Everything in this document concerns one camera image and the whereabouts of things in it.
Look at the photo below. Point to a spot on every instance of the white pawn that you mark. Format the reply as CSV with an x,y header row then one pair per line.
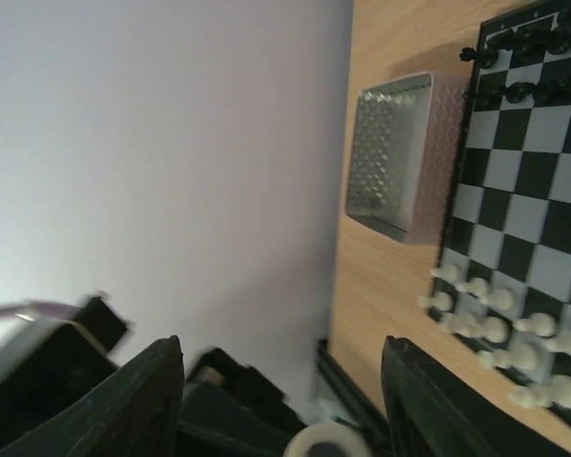
x,y
450,273
476,286
502,298
560,343
541,324

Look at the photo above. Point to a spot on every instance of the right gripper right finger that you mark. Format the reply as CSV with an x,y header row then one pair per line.
x,y
431,412

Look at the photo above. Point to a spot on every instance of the black and grey chessboard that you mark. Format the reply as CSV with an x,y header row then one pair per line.
x,y
510,220

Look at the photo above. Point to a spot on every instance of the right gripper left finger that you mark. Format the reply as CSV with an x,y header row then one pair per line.
x,y
134,412

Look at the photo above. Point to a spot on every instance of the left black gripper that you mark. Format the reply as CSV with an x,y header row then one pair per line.
x,y
229,409

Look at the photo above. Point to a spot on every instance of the black pawn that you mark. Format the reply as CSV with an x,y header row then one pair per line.
x,y
487,97
517,92
550,93

